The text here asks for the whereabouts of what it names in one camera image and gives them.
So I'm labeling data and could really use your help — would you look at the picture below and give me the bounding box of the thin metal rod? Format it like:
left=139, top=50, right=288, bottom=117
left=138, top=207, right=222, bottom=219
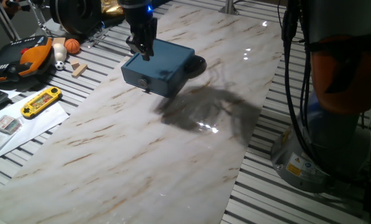
left=25, top=0, right=52, bottom=35

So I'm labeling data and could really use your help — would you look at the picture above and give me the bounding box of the marble pattern mat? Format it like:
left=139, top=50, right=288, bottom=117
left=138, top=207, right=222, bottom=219
left=0, top=2, right=284, bottom=224

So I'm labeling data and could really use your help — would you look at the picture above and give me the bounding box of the gold foil bag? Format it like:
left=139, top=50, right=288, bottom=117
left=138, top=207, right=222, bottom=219
left=100, top=0, right=125, bottom=17

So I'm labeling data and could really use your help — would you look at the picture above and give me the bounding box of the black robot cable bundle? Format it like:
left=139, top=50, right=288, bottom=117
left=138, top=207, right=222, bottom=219
left=277, top=0, right=317, bottom=170

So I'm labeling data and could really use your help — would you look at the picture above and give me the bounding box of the blue drawer box casing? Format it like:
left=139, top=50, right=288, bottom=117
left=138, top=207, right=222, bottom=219
left=121, top=39, right=196, bottom=98

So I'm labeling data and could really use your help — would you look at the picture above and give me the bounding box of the grey metal bar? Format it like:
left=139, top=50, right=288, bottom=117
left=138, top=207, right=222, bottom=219
left=0, top=0, right=22, bottom=42

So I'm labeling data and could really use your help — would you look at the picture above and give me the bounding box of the white gourd shaped toy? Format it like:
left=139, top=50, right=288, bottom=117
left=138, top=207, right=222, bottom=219
left=52, top=42, right=68, bottom=63

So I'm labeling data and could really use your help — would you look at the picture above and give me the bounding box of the person's hand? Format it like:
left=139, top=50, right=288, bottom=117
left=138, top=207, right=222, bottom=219
left=1, top=0, right=22, bottom=15

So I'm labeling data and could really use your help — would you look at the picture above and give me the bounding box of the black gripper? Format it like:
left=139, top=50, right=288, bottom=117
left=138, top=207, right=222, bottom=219
left=118, top=0, right=159, bottom=62

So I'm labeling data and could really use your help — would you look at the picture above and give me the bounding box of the black filament spool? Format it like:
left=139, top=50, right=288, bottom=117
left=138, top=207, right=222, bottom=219
left=49, top=0, right=103, bottom=36

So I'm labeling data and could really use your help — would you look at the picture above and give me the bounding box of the silver metal bracket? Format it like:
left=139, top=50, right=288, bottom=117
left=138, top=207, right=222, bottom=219
left=85, top=26, right=114, bottom=49

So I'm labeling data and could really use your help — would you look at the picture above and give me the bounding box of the black round disc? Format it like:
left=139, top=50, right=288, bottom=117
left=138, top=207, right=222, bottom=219
left=185, top=55, right=208, bottom=79

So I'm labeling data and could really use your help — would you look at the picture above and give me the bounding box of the blank white paper sheet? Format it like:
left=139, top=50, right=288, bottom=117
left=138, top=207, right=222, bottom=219
left=0, top=90, right=70, bottom=164

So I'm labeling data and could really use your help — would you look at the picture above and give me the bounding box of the small orange basketball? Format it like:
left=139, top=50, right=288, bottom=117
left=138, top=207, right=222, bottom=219
left=63, top=38, right=81, bottom=55

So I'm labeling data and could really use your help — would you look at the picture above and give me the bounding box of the yellow handheld game console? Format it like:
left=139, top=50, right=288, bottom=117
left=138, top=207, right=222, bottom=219
left=20, top=86, right=63, bottom=120

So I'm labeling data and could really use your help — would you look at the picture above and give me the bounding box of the small clear card box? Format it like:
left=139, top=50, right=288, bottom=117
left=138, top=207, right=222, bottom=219
left=0, top=114, right=22, bottom=136

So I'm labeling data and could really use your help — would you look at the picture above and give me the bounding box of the long wooden block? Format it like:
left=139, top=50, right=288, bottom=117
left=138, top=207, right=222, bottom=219
left=71, top=63, right=89, bottom=78

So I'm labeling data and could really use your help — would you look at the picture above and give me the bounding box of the black and orange teach pendant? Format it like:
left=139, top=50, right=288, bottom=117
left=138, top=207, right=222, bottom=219
left=0, top=35, right=54, bottom=84

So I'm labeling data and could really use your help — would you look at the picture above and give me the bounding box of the aluminium frame profile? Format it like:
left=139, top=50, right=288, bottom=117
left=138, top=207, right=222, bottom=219
left=218, top=0, right=240, bottom=16

